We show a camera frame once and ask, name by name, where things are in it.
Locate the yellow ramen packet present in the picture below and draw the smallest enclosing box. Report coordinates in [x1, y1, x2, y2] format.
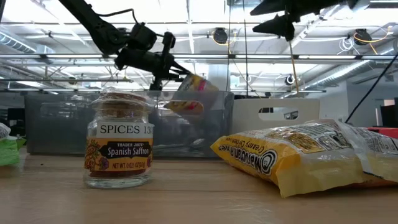
[210, 119, 398, 199]

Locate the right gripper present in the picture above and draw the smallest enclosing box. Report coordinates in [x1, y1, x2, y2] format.
[250, 0, 358, 42]

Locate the green and white snack packet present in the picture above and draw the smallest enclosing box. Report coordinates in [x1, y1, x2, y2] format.
[0, 123, 27, 167]

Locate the grey translucent bin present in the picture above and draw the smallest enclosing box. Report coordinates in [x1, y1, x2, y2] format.
[148, 90, 234, 159]
[24, 90, 156, 156]

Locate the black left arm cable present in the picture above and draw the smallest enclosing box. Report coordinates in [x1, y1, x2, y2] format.
[95, 8, 138, 24]

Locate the yellow red blue snack bag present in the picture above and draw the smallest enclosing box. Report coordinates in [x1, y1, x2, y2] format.
[164, 73, 219, 116]

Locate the yellow cable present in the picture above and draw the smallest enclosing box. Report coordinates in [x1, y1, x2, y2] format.
[288, 40, 301, 98]

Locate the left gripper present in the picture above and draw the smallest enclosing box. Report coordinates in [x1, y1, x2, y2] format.
[114, 30, 191, 91]

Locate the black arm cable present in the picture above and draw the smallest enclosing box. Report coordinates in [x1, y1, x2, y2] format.
[95, 8, 138, 24]
[345, 54, 398, 124]

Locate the orange ramen packet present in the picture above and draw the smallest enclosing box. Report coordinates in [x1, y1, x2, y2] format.
[366, 126, 398, 139]

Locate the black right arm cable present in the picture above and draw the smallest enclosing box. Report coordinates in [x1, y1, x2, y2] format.
[345, 54, 398, 124]

